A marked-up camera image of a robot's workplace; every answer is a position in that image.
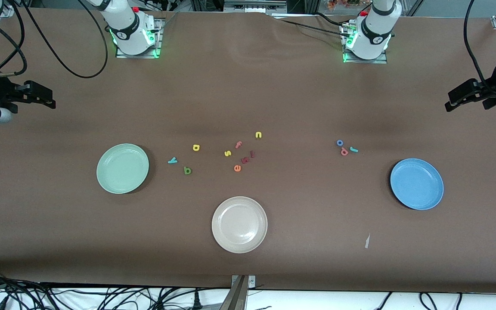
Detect blue plate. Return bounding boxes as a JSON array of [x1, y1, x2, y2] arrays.
[[390, 158, 444, 211]]

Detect light green plate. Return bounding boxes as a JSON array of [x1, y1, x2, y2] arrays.
[[96, 143, 150, 195]]

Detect orange flowers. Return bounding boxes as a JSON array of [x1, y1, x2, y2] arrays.
[[326, 0, 361, 11]]

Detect grey equipment box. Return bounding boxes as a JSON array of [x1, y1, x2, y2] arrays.
[[223, 0, 288, 14]]

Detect beige plate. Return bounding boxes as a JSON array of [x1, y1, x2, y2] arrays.
[[211, 196, 268, 254]]

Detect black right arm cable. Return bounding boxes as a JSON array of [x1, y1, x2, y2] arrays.
[[0, 0, 110, 79]]

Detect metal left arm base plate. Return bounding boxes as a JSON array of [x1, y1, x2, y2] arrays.
[[342, 24, 389, 64]]

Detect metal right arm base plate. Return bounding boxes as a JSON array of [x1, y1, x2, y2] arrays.
[[116, 18, 163, 59]]

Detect black cable on table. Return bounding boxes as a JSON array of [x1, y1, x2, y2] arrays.
[[279, 13, 352, 38]]

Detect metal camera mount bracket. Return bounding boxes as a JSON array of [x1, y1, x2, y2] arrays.
[[220, 275, 256, 310]]

